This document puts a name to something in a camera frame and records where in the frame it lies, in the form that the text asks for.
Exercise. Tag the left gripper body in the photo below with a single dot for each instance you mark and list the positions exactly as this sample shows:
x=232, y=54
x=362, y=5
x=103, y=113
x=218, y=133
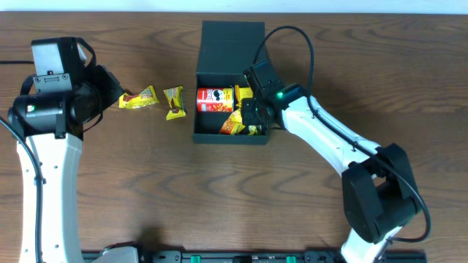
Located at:
x=96, y=92

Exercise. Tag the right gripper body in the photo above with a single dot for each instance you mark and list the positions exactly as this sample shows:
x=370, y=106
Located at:
x=250, y=112

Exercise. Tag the green yellow snack packet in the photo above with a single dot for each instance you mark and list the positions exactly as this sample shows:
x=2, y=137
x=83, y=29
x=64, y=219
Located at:
x=254, y=130

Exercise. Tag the yellow orange snack packet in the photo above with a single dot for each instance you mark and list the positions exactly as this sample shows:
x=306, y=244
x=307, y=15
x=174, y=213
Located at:
x=233, y=125

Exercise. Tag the yellow square snack packet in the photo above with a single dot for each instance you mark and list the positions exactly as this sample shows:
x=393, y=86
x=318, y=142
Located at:
x=242, y=93

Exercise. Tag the red Pringles can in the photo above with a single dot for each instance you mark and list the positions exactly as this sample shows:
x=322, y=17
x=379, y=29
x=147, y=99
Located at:
x=215, y=100

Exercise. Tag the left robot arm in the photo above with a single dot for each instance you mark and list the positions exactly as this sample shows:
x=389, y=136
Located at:
x=48, y=119

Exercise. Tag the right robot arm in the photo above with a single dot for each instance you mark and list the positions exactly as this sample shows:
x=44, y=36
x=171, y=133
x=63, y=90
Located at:
x=380, y=195

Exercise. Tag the yellow chocolate snack packet left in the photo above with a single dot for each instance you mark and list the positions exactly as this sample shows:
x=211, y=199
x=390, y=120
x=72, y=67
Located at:
x=145, y=98

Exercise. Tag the dark green open box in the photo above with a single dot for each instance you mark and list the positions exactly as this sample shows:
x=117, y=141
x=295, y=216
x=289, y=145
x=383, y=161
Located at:
x=227, y=48

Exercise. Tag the yellow chocolate snack packet upright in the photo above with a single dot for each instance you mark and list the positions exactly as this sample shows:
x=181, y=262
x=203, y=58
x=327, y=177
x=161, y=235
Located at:
x=176, y=103

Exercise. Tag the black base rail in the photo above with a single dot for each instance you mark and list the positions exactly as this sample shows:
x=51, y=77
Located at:
x=312, y=256

